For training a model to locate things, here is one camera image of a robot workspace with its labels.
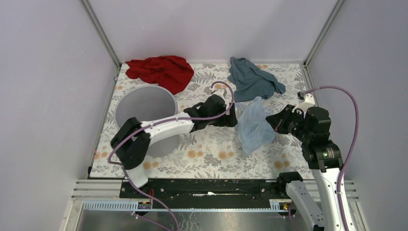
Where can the aluminium frame post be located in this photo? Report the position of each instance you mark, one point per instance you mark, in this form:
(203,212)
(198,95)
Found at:
(337,7)
(100,32)

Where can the white slotted cable duct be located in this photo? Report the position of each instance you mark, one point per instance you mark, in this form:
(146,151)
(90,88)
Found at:
(138,207)

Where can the aluminium frame post right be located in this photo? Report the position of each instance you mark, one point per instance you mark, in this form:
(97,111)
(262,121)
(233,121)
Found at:
(337,7)

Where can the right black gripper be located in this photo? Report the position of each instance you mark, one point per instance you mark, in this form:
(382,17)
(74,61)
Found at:
(277,120)

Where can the aluminium frame post left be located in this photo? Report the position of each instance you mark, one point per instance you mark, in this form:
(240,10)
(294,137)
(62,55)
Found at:
(100,32)

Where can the grey plastic trash bin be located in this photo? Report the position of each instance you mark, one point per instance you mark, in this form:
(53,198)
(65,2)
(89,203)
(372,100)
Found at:
(148,103)

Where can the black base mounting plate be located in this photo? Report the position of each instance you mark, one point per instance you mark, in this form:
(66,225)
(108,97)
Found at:
(209,194)

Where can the floral patterned table mat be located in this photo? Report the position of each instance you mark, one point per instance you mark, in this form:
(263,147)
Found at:
(213,152)

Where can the light blue plastic trash bag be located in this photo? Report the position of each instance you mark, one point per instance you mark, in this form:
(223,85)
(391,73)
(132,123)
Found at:
(253,130)

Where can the blue-grey crumpled cloth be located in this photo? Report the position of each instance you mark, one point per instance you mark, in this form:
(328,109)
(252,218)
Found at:
(250,81)

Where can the red crumpled cloth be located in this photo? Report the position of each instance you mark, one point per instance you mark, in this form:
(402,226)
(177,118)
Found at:
(170,72)

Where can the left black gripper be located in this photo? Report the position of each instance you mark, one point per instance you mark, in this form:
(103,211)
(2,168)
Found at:
(226,120)

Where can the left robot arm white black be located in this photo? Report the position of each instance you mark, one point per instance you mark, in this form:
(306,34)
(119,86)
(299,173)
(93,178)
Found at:
(131,143)

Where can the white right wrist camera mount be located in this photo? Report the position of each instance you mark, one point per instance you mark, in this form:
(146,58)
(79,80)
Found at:
(307,101)

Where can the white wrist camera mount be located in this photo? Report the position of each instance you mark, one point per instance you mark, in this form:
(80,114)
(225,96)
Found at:
(222,93)
(307,101)

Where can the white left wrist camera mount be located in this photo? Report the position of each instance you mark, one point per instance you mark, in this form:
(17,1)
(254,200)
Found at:
(222,93)

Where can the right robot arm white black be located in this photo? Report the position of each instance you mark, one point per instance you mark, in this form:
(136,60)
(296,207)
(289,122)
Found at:
(311,127)

